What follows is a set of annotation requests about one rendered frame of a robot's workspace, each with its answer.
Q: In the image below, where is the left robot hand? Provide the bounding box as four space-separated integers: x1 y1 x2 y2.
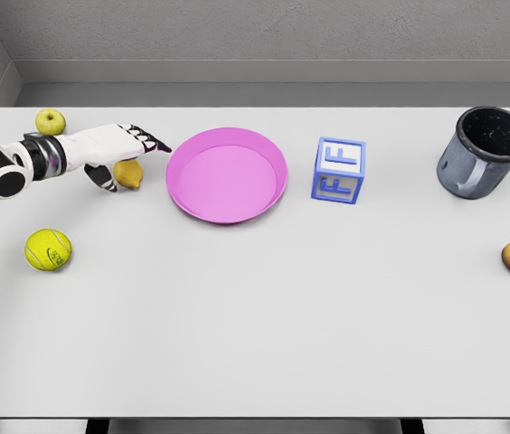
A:
80 123 173 193

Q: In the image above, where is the yellow lemon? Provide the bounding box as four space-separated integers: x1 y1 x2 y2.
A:
112 158 144 191

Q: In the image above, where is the pink plate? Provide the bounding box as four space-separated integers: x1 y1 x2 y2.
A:
165 127 289 226

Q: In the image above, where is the green apple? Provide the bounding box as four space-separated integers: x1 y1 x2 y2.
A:
34 108 67 136

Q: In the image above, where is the yellow tennis ball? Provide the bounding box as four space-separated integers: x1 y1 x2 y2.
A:
24 228 73 273

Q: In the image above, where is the blue letter block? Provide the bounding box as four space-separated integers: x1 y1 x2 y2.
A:
310 137 367 205

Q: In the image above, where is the dark grey enamel mug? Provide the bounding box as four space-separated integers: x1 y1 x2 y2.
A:
436 106 510 200

